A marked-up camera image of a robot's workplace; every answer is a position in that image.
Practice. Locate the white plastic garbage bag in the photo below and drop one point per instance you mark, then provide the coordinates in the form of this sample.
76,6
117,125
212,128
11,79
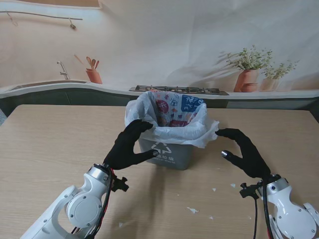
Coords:
174,129

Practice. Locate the grey plastic waste bin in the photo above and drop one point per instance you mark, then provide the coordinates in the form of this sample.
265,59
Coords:
172,154

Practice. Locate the printed kitchen backdrop cloth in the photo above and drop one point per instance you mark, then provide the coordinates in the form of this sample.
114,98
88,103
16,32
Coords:
174,37

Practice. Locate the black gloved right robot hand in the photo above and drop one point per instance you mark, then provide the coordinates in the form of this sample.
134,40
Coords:
246,154

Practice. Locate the large white paper scrap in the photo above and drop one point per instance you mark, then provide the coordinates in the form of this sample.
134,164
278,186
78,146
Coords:
192,210

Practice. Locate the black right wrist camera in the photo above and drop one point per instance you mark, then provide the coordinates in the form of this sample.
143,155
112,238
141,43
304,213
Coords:
248,190

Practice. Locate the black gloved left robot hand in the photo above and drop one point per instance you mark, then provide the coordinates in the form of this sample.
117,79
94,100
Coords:
124,149

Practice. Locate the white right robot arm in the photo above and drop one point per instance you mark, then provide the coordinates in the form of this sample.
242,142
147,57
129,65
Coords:
289,209

